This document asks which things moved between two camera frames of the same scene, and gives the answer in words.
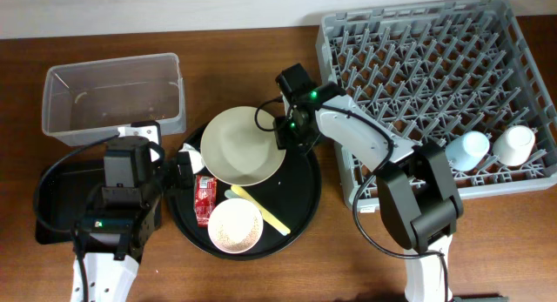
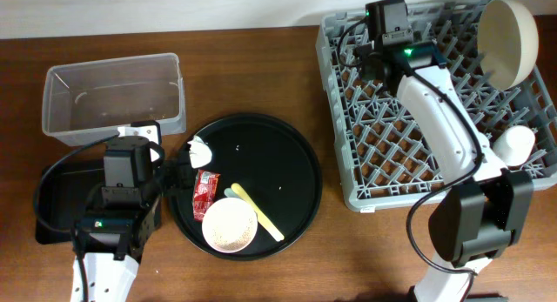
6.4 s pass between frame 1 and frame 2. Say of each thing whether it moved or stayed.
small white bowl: moved
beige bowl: moved
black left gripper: stayed
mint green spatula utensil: stayed
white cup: stayed
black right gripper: moved
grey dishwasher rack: stayed
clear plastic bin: stayed
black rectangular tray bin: stayed
